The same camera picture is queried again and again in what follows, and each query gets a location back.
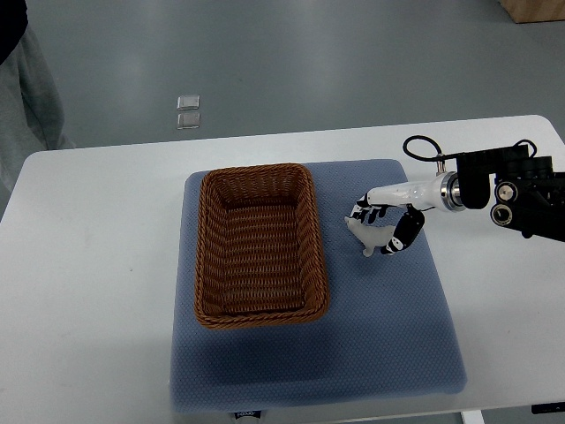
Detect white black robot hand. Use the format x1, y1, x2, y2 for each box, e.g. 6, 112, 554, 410
346, 172, 450, 255

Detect white bear figurine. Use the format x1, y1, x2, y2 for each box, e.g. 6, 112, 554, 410
344, 217, 395, 257

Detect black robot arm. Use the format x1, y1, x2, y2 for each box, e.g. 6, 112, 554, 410
403, 135, 564, 242

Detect brown wicker basket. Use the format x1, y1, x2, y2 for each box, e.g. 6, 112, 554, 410
193, 163, 330, 329

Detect blue-grey table mat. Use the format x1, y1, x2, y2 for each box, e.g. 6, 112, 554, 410
169, 159, 466, 414

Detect wooden box corner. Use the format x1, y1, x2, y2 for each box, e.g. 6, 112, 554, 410
500, 0, 564, 24

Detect black table control panel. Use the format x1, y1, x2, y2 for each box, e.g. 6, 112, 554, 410
531, 401, 565, 414

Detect lower floor socket plate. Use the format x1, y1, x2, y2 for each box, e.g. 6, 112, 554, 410
177, 111, 200, 130

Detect floor socket plate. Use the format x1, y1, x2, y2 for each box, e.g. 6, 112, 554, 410
177, 95, 200, 110
177, 111, 200, 130

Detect upper floor socket plate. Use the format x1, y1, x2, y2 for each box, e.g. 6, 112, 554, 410
177, 95, 200, 110

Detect person in grey trousers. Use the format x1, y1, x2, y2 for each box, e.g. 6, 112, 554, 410
0, 0, 77, 194

